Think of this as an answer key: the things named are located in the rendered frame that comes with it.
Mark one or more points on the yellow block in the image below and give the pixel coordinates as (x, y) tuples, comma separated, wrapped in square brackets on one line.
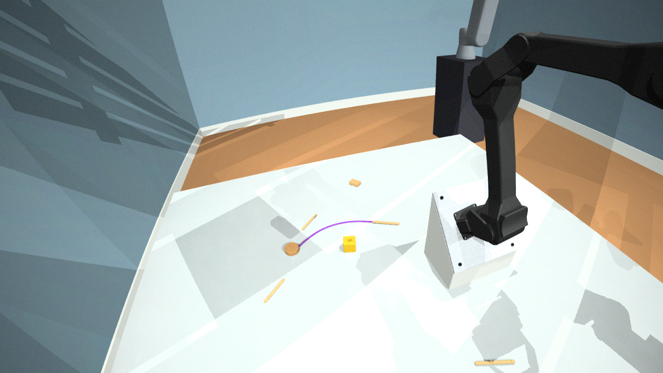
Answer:
[(349, 244)]

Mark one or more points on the round wooden button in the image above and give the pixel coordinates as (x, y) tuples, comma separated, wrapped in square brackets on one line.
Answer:
[(291, 249)]

